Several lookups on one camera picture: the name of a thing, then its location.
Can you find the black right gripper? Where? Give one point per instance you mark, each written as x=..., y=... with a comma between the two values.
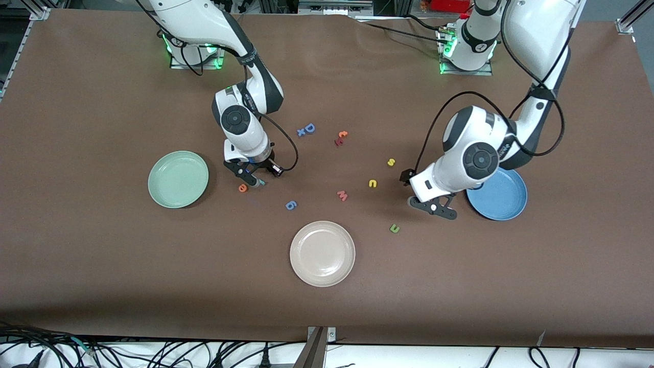
x=266, y=164

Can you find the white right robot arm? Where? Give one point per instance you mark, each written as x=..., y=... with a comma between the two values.
x=240, y=122

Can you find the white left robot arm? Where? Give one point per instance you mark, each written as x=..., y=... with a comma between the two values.
x=480, y=160

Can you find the blue letter g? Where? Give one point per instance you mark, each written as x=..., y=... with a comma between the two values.
x=291, y=205

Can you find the blue letter D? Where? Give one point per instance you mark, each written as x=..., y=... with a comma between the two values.
x=309, y=128

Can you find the pink letter w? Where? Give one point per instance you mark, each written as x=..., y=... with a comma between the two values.
x=342, y=196

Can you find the blue round plate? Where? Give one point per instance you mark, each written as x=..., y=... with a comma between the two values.
x=500, y=204

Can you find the light green round plate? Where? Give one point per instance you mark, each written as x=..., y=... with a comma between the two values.
x=178, y=180

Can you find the beige round plate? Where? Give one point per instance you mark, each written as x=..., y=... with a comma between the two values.
x=322, y=253

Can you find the grey equipment box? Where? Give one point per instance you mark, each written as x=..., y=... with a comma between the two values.
x=334, y=7

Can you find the red box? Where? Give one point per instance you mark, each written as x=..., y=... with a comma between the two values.
x=449, y=5

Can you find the brown table cover sheet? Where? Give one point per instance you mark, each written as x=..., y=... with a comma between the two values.
x=102, y=255

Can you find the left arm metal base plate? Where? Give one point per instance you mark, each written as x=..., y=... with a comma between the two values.
x=467, y=72

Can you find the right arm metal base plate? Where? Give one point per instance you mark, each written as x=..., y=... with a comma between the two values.
x=199, y=66

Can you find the small metal bracket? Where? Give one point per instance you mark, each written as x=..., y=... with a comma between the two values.
x=331, y=335

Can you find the grey metal post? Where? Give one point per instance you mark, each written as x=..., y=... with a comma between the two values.
x=312, y=352

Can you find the aluminium corner bracket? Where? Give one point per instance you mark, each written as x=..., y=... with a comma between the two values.
x=624, y=25
x=41, y=14

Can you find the aluminium frame rail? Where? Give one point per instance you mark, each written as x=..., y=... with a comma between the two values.
x=15, y=59

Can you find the aluminium frame extrusion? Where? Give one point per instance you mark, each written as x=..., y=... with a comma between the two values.
x=638, y=10

